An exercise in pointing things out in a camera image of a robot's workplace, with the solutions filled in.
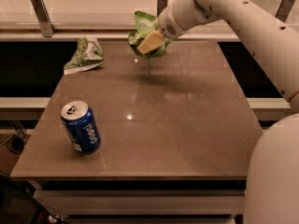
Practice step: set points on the green rice chip bag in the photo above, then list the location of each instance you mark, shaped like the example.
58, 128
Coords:
144, 24

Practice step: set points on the middle metal railing bracket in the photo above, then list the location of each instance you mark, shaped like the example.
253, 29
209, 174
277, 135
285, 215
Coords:
161, 5

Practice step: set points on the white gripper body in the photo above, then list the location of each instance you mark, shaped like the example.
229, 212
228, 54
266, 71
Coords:
167, 24

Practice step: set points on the yellow taped gripper finger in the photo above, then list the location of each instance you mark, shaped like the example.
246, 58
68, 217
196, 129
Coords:
151, 41

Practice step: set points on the right metal railing bracket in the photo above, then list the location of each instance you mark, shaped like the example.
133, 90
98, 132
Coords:
284, 9

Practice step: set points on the blue pepsi can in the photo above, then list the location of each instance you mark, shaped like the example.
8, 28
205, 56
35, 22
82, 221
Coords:
79, 123

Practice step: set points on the left metal railing bracket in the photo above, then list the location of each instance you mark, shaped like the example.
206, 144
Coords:
46, 28

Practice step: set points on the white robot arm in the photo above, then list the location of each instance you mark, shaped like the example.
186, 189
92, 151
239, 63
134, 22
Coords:
272, 194

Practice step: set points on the crumpled green white chip bag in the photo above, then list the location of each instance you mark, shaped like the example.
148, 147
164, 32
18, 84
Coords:
87, 56

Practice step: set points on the white drawer front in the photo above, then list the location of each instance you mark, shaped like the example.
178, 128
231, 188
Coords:
108, 202

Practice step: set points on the metal railing bracket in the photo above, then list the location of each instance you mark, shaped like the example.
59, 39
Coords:
46, 28
284, 9
161, 5

